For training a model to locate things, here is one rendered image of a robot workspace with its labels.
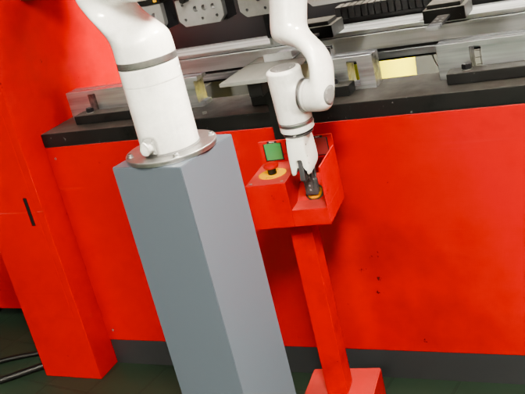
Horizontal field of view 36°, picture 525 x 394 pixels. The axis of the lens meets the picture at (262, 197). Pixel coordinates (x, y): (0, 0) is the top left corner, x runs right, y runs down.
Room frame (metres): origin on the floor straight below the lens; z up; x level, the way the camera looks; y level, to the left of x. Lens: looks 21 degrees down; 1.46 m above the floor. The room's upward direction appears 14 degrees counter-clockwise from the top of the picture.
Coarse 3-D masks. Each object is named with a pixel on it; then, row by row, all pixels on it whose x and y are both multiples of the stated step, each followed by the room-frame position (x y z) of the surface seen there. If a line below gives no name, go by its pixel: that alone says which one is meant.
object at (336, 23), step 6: (318, 18) 2.55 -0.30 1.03; (324, 18) 2.52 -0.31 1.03; (330, 18) 2.50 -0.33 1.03; (336, 18) 2.53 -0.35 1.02; (312, 24) 2.49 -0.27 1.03; (318, 24) 2.48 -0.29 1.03; (324, 24) 2.47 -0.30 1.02; (330, 24) 2.46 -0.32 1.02; (336, 24) 2.49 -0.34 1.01; (342, 24) 2.53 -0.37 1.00; (312, 30) 2.48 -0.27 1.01; (318, 30) 2.47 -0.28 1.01; (324, 30) 2.46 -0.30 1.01; (330, 30) 2.45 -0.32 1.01; (336, 30) 2.48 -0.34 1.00; (318, 36) 2.47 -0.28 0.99; (324, 36) 2.46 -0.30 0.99; (330, 36) 2.45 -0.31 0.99
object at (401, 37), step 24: (360, 24) 2.55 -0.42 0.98; (384, 24) 2.45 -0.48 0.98; (408, 24) 2.39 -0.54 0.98; (456, 24) 2.32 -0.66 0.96; (480, 24) 2.29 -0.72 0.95; (504, 24) 2.26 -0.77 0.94; (192, 48) 2.85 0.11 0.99; (216, 48) 2.73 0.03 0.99; (240, 48) 2.66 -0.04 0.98; (264, 48) 2.62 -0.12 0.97; (336, 48) 2.50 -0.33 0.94; (360, 48) 2.47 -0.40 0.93; (384, 48) 2.44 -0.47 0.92; (408, 48) 2.40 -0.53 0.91; (432, 48) 2.36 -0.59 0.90; (192, 72) 2.75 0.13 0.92; (216, 72) 2.72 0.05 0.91
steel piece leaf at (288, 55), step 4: (280, 52) 2.23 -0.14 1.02; (284, 52) 2.22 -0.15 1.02; (288, 52) 2.22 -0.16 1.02; (292, 52) 2.28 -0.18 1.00; (296, 52) 2.27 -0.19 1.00; (264, 56) 2.25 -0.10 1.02; (268, 56) 2.25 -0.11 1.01; (272, 56) 2.24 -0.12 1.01; (276, 56) 2.24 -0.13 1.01; (280, 56) 2.23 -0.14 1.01; (284, 56) 2.22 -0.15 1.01; (288, 56) 2.22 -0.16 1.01; (292, 56) 2.23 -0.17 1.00; (264, 60) 2.25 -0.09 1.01; (268, 60) 2.25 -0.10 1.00; (272, 60) 2.24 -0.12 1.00; (276, 60) 2.24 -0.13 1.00
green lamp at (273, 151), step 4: (268, 144) 2.04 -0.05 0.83; (272, 144) 2.04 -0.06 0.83; (276, 144) 2.03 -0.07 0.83; (264, 148) 2.04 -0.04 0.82; (268, 148) 2.04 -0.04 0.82; (272, 148) 2.04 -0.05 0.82; (276, 148) 2.03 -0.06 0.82; (280, 148) 2.03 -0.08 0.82; (268, 152) 2.04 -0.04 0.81; (272, 152) 2.04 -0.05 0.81; (276, 152) 2.03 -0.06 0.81; (280, 152) 2.03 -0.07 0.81; (268, 156) 2.04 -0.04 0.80; (272, 156) 2.04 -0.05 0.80; (276, 156) 2.03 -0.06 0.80; (280, 156) 2.03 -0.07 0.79
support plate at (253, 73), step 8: (296, 56) 2.23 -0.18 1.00; (304, 56) 2.20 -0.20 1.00; (256, 64) 2.25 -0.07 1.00; (264, 64) 2.23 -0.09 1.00; (272, 64) 2.20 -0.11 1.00; (240, 72) 2.20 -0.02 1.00; (248, 72) 2.18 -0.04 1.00; (256, 72) 2.15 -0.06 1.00; (264, 72) 2.13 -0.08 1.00; (232, 80) 2.13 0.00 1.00; (240, 80) 2.11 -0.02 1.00; (248, 80) 2.08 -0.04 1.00; (256, 80) 2.06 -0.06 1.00; (264, 80) 2.05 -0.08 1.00
